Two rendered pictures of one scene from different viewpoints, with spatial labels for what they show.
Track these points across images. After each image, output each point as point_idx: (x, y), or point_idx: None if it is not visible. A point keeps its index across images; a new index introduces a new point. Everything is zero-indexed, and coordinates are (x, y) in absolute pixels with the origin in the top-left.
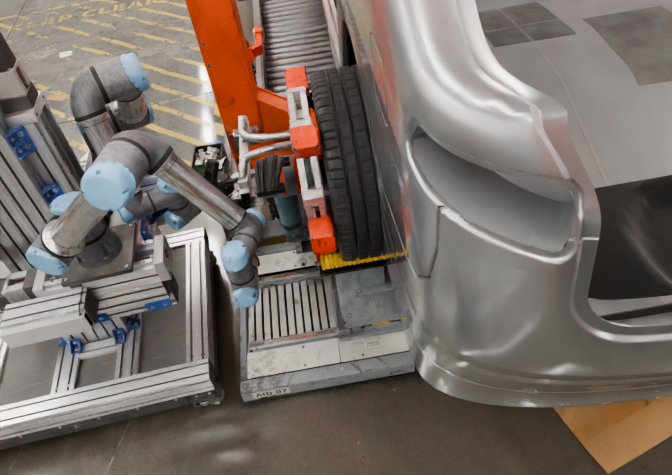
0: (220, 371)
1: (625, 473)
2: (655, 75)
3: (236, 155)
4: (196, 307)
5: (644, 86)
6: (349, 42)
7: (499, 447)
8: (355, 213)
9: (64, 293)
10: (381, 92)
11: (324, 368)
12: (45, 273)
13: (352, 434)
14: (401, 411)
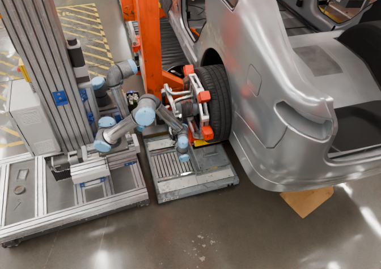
0: None
1: (308, 217)
2: (320, 73)
3: None
4: (134, 164)
5: (316, 77)
6: (206, 54)
7: (263, 212)
8: (221, 124)
9: (96, 159)
10: (254, 85)
11: (191, 187)
12: (86, 151)
13: (206, 212)
14: (224, 202)
